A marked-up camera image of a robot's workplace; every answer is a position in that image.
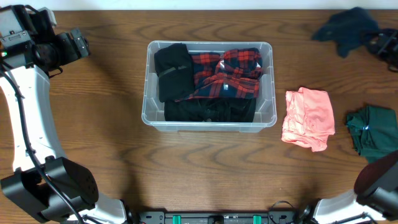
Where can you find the dark navy garment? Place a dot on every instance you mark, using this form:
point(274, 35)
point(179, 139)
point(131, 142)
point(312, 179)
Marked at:
point(349, 29)

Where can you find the black garment with band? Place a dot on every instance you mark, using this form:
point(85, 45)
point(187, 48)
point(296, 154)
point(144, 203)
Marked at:
point(174, 68)

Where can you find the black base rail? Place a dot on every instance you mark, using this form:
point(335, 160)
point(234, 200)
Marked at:
point(216, 218)

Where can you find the clear plastic storage bin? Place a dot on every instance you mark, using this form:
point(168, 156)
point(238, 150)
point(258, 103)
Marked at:
point(265, 115)

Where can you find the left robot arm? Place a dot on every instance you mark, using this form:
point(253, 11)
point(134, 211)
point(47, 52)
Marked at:
point(45, 183)

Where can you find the dark green folded garment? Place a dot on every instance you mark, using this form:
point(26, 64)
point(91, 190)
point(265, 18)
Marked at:
point(374, 131)

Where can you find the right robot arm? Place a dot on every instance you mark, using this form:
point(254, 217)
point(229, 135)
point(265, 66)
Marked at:
point(373, 198)

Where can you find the red plaid flannel shirt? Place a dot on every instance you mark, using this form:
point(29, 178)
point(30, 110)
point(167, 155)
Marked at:
point(233, 74)

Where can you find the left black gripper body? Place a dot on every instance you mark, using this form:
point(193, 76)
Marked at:
point(80, 45)

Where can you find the coral pink folded shirt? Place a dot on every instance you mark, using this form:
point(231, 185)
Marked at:
point(309, 120)

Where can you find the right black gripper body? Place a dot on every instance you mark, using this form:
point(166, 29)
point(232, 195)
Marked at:
point(388, 50)

